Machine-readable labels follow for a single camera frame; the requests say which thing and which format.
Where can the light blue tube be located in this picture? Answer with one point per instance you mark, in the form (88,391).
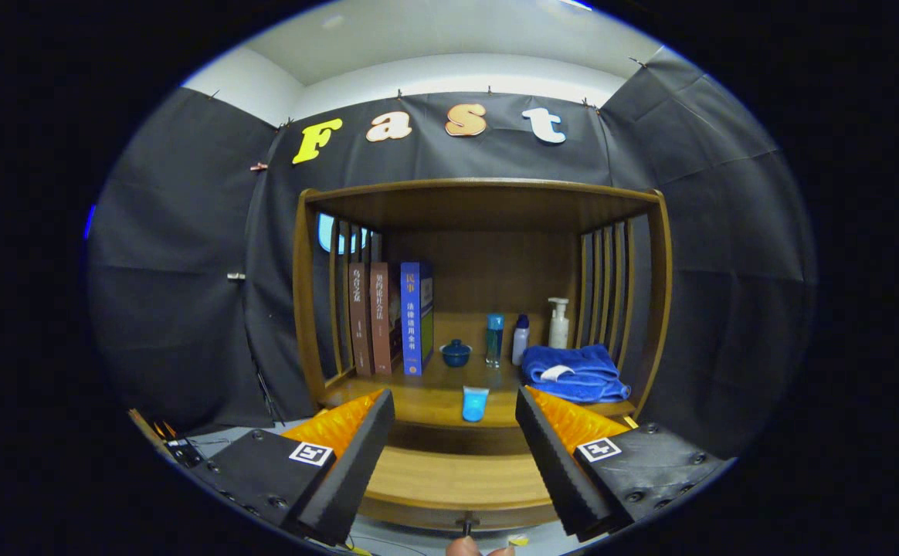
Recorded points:
(475,405)

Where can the dark blue lidded bowl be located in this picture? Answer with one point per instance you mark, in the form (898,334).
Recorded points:
(456,355)

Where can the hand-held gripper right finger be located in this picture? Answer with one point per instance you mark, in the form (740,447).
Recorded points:
(561,479)

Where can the white pump bottle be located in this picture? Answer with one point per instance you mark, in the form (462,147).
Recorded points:
(559,330)

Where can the dark brown book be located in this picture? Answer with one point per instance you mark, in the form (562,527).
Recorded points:
(360,324)

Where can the blue book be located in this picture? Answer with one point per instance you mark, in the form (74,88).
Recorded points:
(411,324)

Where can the black backdrop cloth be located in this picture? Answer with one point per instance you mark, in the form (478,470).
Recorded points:
(689,232)

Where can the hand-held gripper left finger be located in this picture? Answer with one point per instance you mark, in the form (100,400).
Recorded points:
(351,479)

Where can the teal bottle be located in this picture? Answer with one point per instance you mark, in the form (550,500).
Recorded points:
(494,344)

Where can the white bottle with blue cap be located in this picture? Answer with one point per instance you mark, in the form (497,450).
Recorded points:
(520,344)

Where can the blue folded towel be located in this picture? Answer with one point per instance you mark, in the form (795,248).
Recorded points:
(588,382)

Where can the wooden drawer with black knob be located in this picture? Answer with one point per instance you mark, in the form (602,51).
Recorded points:
(457,479)

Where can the wooden cabinet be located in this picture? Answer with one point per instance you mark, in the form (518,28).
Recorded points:
(488,270)

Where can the reddish brown book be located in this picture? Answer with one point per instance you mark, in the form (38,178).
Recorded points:
(381,324)

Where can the yellow tape piece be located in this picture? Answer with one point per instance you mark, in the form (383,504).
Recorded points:
(519,539)

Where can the wooden countertop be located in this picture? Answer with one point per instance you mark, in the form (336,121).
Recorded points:
(426,401)

